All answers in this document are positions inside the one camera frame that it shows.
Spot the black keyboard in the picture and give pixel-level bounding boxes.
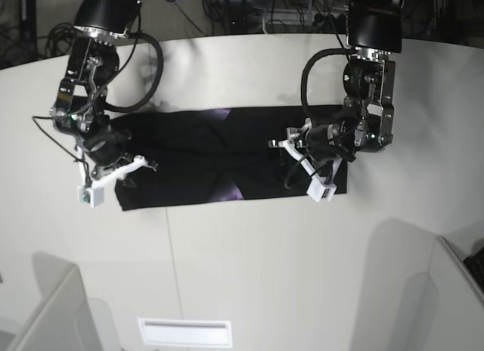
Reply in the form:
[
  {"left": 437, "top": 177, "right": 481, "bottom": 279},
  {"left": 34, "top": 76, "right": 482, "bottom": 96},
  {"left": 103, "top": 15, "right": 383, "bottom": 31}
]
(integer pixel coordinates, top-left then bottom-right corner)
[{"left": 464, "top": 248, "right": 484, "bottom": 290}]

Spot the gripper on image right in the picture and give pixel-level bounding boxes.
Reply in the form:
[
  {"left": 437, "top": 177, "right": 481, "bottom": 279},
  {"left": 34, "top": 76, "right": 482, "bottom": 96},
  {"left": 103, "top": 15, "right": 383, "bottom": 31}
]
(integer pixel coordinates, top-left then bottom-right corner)
[{"left": 266, "top": 118, "right": 358, "bottom": 166}]

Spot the white partition panel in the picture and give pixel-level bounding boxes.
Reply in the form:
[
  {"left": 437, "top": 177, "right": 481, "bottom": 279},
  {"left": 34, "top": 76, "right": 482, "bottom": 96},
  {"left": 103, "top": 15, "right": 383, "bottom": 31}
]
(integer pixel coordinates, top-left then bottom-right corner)
[
  {"left": 1, "top": 253, "right": 103, "bottom": 350},
  {"left": 387, "top": 237, "right": 483, "bottom": 350}
]

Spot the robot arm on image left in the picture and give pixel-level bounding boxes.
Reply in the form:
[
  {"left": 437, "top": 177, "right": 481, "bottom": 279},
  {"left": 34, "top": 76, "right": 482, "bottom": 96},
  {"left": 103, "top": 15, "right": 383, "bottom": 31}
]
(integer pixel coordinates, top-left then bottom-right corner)
[{"left": 48, "top": 0, "right": 164, "bottom": 188}]

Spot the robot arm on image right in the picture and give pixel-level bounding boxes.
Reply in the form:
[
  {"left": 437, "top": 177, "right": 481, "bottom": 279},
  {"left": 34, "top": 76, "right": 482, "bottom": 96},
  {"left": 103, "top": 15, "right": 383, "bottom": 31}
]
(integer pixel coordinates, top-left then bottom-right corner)
[{"left": 268, "top": 0, "right": 402, "bottom": 162}]

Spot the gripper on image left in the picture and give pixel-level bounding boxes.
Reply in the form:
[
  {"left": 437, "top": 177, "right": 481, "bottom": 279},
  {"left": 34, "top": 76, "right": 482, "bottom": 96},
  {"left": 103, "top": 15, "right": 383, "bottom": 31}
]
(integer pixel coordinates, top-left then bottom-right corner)
[{"left": 76, "top": 126, "right": 157, "bottom": 188}]

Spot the black T-shirt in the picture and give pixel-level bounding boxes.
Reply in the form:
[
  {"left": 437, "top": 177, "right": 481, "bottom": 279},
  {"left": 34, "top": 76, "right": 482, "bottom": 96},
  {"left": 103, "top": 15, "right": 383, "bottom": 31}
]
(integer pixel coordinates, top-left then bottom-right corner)
[{"left": 113, "top": 105, "right": 349, "bottom": 212}]

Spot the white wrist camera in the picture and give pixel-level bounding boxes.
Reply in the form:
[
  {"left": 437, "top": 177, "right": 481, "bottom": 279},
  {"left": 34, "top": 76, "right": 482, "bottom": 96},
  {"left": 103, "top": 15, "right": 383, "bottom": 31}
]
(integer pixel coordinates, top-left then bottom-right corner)
[
  {"left": 77, "top": 155, "right": 159, "bottom": 208},
  {"left": 268, "top": 139, "right": 343, "bottom": 203}
]

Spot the white partition panel left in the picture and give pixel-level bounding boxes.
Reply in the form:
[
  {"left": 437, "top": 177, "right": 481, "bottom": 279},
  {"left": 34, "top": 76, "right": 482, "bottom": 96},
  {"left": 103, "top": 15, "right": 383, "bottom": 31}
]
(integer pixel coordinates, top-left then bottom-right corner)
[{"left": 1, "top": 253, "right": 103, "bottom": 350}]

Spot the white partition panel right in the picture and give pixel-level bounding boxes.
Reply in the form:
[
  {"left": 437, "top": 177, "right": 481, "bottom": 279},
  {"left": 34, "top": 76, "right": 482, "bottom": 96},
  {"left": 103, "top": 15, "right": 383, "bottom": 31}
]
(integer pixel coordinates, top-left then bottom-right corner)
[{"left": 387, "top": 237, "right": 483, "bottom": 350}]

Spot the black coiled cable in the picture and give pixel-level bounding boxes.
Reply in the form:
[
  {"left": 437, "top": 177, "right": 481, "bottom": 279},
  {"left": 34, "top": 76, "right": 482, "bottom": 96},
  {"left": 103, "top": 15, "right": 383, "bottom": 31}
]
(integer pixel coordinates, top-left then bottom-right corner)
[{"left": 45, "top": 22, "right": 82, "bottom": 59}]

